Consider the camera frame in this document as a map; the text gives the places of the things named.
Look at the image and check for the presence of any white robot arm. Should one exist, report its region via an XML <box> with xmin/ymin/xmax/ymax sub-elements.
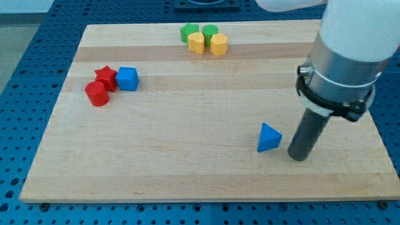
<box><xmin>256</xmin><ymin>0</ymin><xmax>399</xmax><ymax>122</ymax></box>

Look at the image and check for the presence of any green circle block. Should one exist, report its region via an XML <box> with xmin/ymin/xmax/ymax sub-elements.
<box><xmin>202</xmin><ymin>24</ymin><xmax>219</xmax><ymax>47</ymax></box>

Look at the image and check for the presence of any wooden board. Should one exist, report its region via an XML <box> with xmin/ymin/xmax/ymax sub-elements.
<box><xmin>19</xmin><ymin>20</ymin><xmax>399</xmax><ymax>203</ymax></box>

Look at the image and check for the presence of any yellow hexagon block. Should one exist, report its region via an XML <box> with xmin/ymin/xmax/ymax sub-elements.
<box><xmin>210</xmin><ymin>33</ymin><xmax>229</xmax><ymax>56</ymax></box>

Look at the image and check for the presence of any yellow heart block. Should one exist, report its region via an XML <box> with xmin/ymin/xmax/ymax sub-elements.
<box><xmin>187</xmin><ymin>32</ymin><xmax>205</xmax><ymax>54</ymax></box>

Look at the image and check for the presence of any blue triangle block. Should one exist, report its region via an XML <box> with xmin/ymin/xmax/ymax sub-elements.
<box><xmin>257</xmin><ymin>123</ymin><xmax>283</xmax><ymax>153</ymax></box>

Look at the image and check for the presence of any blue cube block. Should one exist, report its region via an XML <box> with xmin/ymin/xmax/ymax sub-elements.
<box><xmin>116</xmin><ymin>67</ymin><xmax>139</xmax><ymax>91</ymax></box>

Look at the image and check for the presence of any green star block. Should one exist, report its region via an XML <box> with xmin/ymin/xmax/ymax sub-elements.
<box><xmin>180</xmin><ymin>22</ymin><xmax>199</xmax><ymax>44</ymax></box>

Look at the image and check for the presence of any red star block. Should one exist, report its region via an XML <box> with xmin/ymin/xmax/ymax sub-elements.
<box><xmin>94</xmin><ymin>66</ymin><xmax>118</xmax><ymax>92</ymax></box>

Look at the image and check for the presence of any red cylinder block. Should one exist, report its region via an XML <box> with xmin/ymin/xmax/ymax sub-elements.
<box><xmin>85</xmin><ymin>81</ymin><xmax>109</xmax><ymax>107</ymax></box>

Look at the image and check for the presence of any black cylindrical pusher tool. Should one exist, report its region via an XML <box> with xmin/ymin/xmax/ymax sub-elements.
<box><xmin>288</xmin><ymin>109</ymin><xmax>330</xmax><ymax>161</ymax></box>

